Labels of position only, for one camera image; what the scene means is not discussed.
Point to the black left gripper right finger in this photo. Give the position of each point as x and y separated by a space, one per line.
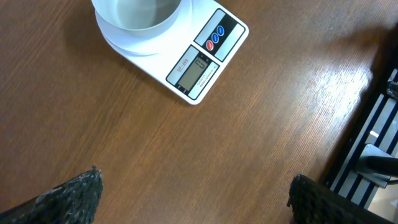
313 203

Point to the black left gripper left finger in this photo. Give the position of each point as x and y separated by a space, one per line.
74 201

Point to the white digital kitchen scale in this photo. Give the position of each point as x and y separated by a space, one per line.
189 56

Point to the white round bowl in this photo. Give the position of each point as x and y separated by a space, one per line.
143 18

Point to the aluminium frame rail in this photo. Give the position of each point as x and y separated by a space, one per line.
374 134

